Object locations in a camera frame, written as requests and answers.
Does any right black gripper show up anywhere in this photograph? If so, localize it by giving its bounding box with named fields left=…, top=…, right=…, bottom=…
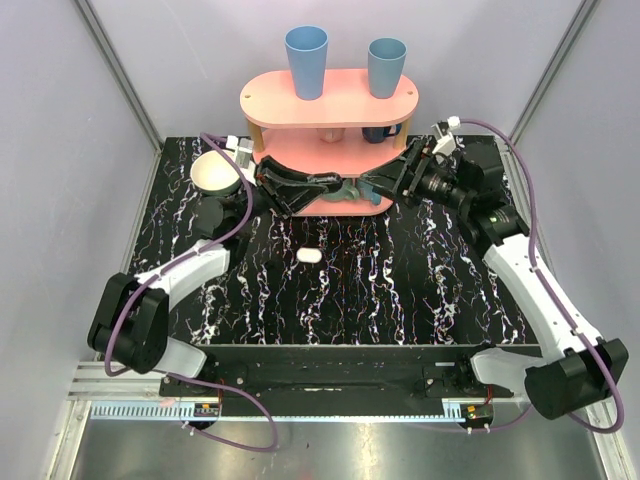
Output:
left=359, top=138, right=472, bottom=212

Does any white earbuds charging case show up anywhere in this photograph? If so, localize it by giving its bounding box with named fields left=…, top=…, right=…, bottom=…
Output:
left=296, top=247, right=322, bottom=264

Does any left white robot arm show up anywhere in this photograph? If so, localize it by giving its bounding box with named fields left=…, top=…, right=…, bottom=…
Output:
left=87, top=152, right=343, bottom=396

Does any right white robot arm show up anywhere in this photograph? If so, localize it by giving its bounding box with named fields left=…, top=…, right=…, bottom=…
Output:
left=360, top=137, right=629, bottom=420

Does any light blue mug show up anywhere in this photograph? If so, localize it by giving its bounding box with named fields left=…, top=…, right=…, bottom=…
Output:
left=356, top=179, right=382, bottom=206

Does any teal green mug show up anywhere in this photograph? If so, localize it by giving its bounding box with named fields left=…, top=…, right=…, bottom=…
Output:
left=322, top=179, right=360, bottom=203

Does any navy blue mug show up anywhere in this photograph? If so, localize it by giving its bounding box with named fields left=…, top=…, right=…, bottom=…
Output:
left=361, top=124, right=402, bottom=144

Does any pink three-tier shelf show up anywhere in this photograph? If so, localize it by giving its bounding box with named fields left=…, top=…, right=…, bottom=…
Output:
left=238, top=68, right=421, bottom=217

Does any pink mug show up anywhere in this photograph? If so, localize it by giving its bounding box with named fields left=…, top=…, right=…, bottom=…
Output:
left=317, top=128, right=345, bottom=144

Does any white green bowl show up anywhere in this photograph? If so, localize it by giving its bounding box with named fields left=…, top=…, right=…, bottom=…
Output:
left=190, top=151, right=241, bottom=197

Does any black marble mat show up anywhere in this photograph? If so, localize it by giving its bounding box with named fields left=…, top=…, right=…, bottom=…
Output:
left=107, top=134, right=559, bottom=347

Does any blue cup right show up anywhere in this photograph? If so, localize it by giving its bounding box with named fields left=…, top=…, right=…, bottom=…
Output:
left=367, top=38, right=407, bottom=99

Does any tall blue cup left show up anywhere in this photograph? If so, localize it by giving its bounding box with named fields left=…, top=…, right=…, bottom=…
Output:
left=284, top=25, right=328, bottom=101

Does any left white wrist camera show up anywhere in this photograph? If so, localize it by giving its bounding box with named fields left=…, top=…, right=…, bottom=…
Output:
left=225, top=135, right=254, bottom=169

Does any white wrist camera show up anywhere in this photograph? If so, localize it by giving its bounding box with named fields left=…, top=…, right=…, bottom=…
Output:
left=433, top=116, right=461, bottom=156
left=225, top=135, right=254, bottom=169

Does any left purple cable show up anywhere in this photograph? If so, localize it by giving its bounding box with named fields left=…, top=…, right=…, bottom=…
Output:
left=103, top=130, right=259, bottom=377

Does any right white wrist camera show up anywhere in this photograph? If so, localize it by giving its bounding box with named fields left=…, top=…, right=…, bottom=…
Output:
left=433, top=116, right=461, bottom=156

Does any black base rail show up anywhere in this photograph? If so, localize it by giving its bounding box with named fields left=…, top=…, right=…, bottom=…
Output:
left=159, top=343, right=516, bottom=416

